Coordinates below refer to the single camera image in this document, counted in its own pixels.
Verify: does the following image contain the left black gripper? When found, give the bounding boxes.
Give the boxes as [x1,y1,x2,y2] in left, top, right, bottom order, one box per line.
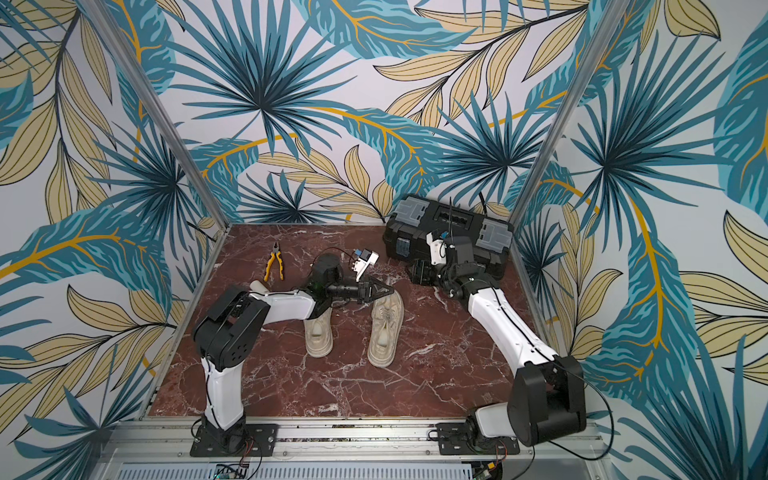
[328,273,396,305]

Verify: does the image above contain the beige sneaker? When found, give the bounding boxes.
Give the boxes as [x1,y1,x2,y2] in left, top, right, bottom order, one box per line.
[367,291,405,368]
[304,308,333,358]

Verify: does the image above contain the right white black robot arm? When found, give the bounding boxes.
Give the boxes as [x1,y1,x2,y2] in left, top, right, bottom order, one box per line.
[409,232,587,446]

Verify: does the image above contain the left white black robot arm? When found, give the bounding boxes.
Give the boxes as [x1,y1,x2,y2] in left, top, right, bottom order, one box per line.
[193,253,395,453]

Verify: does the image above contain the black grey toolbox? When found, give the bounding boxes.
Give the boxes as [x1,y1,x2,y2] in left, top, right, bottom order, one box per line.
[383,195,513,280]

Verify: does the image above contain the small beige cylinder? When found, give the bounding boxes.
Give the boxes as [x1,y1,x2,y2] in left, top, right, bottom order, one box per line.
[249,280,269,294]

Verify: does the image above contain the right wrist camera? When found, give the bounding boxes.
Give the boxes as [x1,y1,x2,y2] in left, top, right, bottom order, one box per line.
[426,232,447,266]

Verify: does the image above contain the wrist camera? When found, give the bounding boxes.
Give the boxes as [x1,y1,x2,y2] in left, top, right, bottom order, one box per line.
[426,232,447,266]
[353,249,379,281]

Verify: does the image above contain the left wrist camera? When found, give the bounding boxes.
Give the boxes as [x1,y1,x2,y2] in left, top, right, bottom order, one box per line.
[353,249,379,281]

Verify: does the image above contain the yellow handled pliers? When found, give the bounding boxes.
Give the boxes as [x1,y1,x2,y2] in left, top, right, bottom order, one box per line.
[263,241,285,282]

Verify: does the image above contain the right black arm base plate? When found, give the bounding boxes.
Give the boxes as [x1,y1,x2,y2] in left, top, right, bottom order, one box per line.
[427,421,520,457]

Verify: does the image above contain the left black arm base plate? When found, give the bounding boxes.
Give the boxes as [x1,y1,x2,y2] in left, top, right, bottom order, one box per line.
[190,420,279,458]

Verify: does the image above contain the aluminium front rail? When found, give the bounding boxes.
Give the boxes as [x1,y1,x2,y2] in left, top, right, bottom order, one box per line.
[91,417,618,479]

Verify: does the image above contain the right aluminium corner post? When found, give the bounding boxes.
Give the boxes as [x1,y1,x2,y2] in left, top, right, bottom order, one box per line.
[508,0,631,224]

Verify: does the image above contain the aluminium corner post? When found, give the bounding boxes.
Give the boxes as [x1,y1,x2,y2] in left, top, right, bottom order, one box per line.
[508,0,631,224]
[79,0,230,231]

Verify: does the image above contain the left aluminium corner post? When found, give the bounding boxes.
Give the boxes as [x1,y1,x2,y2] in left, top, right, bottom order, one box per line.
[79,0,230,231]

